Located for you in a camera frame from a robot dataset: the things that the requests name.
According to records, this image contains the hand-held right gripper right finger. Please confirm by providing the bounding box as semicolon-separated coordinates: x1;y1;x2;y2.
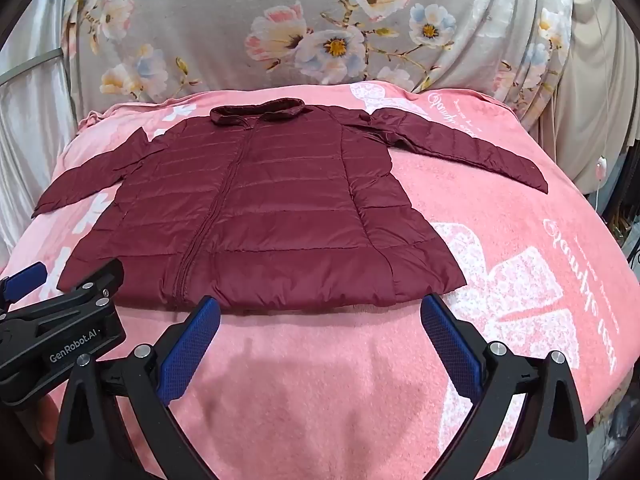
420;292;591;480

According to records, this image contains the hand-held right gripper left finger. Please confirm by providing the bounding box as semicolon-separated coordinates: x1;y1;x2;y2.
52;295;222;480

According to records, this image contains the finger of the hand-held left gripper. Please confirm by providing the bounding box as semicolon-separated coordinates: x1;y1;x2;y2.
0;261;49;311
56;258;126;312

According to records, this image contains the maroon quilted down jacket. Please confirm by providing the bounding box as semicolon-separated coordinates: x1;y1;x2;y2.
31;97;549;313

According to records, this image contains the pink printed fleece blanket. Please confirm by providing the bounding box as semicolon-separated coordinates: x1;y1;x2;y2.
0;80;636;480

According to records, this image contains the pale satin cloth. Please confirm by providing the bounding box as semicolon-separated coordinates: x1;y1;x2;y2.
0;0;83;271

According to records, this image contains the grey metal rod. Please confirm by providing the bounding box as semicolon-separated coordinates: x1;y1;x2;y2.
0;49;63;86

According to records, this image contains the grey floral bed sheet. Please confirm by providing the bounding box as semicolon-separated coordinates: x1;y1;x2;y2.
50;0;573;126

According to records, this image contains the beige curtain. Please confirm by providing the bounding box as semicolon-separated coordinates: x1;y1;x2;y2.
542;0;640;196

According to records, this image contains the white cable with switch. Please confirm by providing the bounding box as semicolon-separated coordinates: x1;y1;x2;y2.
580;0;611;211

